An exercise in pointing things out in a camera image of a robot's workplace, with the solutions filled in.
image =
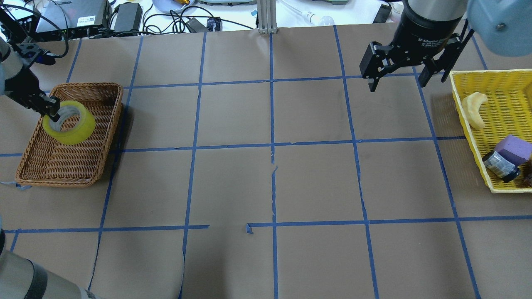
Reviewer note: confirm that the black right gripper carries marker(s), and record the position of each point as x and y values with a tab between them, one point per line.
427	30

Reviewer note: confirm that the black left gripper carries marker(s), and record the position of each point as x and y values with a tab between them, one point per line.
21	86

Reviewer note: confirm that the yellow tape roll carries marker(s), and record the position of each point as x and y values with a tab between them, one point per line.
76	124

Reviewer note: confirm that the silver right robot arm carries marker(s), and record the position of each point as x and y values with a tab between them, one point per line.
504	26

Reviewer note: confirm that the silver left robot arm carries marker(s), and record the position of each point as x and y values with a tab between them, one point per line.
22	278

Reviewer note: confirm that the brown wicker basket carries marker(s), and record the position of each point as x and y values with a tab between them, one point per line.
72	152

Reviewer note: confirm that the yellow banana toy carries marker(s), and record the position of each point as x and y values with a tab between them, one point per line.
471	106

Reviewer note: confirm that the black computer box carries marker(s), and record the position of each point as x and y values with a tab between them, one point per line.
76	15

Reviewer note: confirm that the yellow plastic basket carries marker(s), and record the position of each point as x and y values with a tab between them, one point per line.
507	112

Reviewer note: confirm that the black power adapter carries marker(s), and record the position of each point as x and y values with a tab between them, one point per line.
127	17

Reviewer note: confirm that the silver black can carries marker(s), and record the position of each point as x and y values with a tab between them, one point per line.
504	169

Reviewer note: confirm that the purple foam block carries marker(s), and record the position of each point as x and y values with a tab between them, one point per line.
514	149

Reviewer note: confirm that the blue plate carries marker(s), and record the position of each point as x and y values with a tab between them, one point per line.
165	6

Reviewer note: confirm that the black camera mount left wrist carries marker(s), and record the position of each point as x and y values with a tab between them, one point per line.
31	53

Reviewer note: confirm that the aluminium frame post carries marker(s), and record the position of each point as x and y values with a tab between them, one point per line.
267	17

